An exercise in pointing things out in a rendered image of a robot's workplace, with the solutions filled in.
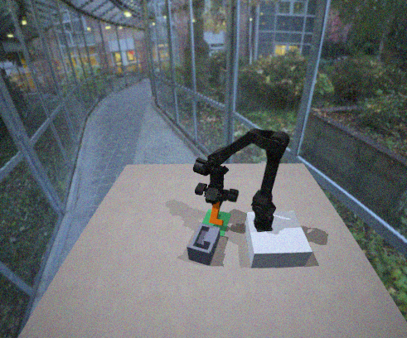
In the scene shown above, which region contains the orange l-shaped part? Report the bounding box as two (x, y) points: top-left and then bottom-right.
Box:
(209, 202), (224, 226)

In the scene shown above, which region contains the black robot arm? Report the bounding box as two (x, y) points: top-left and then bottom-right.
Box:
(193, 128), (290, 232)

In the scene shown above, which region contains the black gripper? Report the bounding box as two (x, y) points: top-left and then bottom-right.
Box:
(195, 180), (239, 207)

